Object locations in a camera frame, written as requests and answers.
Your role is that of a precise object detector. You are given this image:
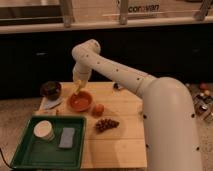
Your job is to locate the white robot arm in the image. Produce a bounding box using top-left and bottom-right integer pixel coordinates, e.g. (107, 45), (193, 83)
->
(71, 39), (203, 171)

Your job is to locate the red bowl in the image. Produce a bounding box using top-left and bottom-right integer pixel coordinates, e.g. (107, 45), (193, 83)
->
(67, 91), (93, 112)

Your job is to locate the dark brown bowl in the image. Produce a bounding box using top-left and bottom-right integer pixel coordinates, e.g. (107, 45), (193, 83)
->
(40, 81), (61, 100)

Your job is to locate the black and silver spoon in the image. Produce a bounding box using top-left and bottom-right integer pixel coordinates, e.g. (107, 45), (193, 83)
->
(113, 83), (124, 91)

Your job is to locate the orange tomato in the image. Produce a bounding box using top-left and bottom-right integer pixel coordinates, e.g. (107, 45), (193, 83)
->
(92, 104), (104, 116)

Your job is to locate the wooden table board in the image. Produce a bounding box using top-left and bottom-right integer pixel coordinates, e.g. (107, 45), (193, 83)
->
(34, 81), (148, 169)

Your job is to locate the bunch of red grapes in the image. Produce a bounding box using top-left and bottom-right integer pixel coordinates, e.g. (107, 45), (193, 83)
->
(95, 119), (119, 132)

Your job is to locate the grey knife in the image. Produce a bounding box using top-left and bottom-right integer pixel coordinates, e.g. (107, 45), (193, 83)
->
(42, 100), (61, 110)

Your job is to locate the grey sponge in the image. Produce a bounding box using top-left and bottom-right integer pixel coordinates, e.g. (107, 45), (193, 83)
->
(59, 128), (75, 148)

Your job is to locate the white paper cup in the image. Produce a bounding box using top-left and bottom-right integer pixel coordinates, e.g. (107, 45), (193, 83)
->
(33, 120), (55, 141)

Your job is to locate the green plastic tray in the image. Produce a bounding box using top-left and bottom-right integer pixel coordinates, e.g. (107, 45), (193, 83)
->
(10, 116), (86, 170)

